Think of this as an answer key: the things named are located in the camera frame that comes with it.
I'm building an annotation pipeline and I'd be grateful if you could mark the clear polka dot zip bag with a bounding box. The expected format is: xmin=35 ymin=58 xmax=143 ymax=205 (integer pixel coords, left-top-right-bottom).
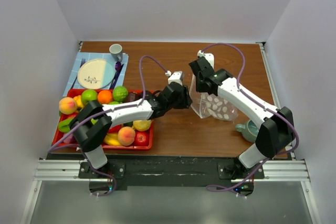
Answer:
xmin=189 ymin=76 xmax=238 ymax=121

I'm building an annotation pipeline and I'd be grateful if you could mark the yellow lemon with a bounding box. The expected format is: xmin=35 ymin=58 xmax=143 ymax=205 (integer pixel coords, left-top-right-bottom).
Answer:
xmin=133 ymin=120 xmax=152 ymax=132

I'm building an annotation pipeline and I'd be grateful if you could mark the peach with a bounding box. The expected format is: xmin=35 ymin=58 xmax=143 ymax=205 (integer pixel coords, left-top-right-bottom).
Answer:
xmin=118 ymin=126 xmax=136 ymax=146
xmin=59 ymin=97 xmax=77 ymax=115

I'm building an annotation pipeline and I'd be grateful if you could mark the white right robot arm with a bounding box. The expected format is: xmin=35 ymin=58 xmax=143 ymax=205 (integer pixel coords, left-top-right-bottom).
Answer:
xmin=189 ymin=57 xmax=295 ymax=178

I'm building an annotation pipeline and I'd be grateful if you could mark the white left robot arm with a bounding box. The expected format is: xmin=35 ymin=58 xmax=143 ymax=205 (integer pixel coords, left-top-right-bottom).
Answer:
xmin=69 ymin=82 xmax=192 ymax=178

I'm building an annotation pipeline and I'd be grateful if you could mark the red plastic tray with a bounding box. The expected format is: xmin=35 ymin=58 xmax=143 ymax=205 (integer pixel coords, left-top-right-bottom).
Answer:
xmin=52 ymin=89 xmax=154 ymax=151

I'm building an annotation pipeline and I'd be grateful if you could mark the red apple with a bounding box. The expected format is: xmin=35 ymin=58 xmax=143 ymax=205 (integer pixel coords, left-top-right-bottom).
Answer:
xmin=133 ymin=131 xmax=149 ymax=146

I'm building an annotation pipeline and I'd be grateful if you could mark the bumpy green custard apple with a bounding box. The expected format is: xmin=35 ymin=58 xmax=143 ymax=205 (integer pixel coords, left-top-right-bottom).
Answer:
xmin=112 ymin=86 xmax=129 ymax=102

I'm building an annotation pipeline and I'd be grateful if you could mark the light blue placemat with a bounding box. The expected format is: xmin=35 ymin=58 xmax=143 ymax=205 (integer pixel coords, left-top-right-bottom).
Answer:
xmin=63 ymin=52 xmax=129 ymax=97

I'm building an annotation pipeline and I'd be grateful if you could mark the teal ceramic mug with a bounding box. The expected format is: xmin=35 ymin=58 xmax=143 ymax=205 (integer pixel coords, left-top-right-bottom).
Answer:
xmin=235 ymin=119 xmax=261 ymax=143

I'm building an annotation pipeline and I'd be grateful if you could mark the purple plastic spoon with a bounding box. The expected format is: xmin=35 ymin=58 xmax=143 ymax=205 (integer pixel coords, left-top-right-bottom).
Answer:
xmin=109 ymin=62 xmax=123 ymax=90

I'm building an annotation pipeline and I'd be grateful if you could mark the orange fruit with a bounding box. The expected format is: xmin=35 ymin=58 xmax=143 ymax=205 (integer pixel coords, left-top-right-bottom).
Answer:
xmin=97 ymin=90 xmax=113 ymax=104

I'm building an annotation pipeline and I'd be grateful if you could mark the grey cup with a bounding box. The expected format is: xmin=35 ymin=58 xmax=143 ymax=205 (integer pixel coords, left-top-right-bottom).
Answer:
xmin=109 ymin=44 xmax=123 ymax=62

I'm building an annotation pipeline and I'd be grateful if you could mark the yellow banana bunch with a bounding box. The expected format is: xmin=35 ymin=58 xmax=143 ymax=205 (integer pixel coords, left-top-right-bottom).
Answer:
xmin=104 ymin=133 xmax=121 ymax=146

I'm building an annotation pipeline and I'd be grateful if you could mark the cream and blue plate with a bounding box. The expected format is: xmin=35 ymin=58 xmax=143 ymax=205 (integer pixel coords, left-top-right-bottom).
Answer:
xmin=77 ymin=59 xmax=116 ymax=90

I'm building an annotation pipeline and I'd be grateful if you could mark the peach at tray corner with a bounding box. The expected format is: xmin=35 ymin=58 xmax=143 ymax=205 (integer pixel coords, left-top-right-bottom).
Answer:
xmin=59 ymin=97 xmax=77 ymax=115

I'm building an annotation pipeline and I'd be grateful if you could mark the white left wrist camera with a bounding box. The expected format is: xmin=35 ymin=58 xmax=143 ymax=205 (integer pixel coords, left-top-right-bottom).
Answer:
xmin=165 ymin=70 xmax=184 ymax=85

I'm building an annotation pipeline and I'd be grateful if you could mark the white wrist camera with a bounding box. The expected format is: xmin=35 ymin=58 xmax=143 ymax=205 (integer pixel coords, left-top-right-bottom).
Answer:
xmin=197 ymin=50 xmax=214 ymax=68
xmin=165 ymin=70 xmax=184 ymax=85

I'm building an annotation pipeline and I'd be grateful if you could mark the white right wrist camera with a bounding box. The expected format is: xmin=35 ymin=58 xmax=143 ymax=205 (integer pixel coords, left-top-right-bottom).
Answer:
xmin=197 ymin=50 xmax=214 ymax=68

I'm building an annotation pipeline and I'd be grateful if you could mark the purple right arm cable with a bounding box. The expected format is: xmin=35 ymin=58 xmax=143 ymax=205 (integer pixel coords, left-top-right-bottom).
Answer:
xmin=202 ymin=42 xmax=247 ymax=91

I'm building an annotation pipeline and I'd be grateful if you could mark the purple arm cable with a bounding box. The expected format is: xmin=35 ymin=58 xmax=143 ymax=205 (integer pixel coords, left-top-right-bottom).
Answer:
xmin=139 ymin=55 xmax=169 ymax=104
xmin=202 ymin=42 xmax=247 ymax=91

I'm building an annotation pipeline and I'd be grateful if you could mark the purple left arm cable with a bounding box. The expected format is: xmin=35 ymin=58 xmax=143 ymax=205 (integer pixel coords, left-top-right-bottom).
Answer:
xmin=139 ymin=55 xmax=169 ymax=104

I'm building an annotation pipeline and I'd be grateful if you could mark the aluminium frame rail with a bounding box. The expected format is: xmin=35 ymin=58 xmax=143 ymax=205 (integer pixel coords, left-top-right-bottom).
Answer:
xmin=34 ymin=157 xmax=310 ymax=184

